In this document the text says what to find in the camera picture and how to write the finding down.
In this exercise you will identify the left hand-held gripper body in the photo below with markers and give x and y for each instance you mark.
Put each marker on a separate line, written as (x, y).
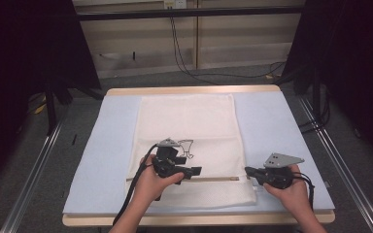
(168, 161)

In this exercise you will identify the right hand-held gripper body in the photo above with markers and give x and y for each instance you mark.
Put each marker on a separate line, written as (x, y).
(278, 176)

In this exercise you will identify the white mesh laundry bag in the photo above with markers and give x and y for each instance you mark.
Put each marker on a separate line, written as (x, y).
(191, 119)

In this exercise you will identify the person's right hand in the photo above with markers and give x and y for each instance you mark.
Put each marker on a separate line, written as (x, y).
(296, 195)

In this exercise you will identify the person's left hand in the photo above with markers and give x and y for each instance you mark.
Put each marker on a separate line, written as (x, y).
(149, 186)

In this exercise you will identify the light blue mat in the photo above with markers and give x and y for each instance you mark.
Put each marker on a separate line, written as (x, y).
(110, 145)

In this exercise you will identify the small black floor item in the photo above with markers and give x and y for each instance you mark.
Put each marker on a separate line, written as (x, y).
(74, 139)

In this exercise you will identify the black metal stand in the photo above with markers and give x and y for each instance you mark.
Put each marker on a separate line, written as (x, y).
(51, 110)

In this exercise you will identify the black curtain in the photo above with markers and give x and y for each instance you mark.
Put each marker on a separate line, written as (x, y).
(353, 64)
(29, 64)

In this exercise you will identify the yellow tape piece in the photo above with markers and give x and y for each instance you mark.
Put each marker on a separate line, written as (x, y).
(40, 109)

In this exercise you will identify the black horizontal bar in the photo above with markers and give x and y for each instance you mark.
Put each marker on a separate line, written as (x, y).
(191, 13)

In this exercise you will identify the aluminium floor rail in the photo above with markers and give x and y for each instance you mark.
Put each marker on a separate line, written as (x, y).
(32, 181)
(346, 174)

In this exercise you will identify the white wall socket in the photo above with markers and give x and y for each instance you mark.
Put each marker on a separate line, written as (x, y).
(175, 4)

